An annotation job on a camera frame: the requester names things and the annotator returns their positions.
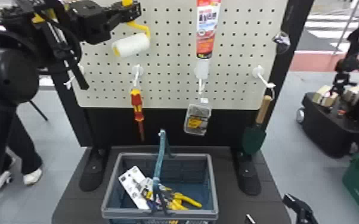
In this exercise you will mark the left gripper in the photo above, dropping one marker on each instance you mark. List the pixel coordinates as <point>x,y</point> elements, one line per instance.
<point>96,26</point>

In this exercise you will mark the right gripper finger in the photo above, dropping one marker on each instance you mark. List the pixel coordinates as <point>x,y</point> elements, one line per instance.
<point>301,210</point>

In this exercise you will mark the yellow paint roller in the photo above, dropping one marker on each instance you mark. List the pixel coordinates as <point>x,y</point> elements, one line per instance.
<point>131,44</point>

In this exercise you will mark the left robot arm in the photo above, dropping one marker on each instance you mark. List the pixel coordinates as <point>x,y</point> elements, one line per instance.
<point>4,75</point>

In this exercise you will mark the white pegboard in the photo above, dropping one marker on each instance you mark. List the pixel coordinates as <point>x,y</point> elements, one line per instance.
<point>173,78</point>

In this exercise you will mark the red sealant tube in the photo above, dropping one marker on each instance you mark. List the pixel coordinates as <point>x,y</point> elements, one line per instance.
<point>207,28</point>

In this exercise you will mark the red screwdriver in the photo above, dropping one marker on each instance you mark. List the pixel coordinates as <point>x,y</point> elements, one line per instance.
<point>137,104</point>

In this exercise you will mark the grey basket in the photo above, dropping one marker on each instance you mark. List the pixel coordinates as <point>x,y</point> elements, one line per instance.
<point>204,190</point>

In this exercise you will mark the clear screw packet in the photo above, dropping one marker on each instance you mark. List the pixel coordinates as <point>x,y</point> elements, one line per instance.
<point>196,120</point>

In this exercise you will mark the yellow pliers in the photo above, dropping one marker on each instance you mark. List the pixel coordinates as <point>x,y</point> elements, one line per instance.
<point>135,184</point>

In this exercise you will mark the person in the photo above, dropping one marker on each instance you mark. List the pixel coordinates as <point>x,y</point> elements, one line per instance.
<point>26,150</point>

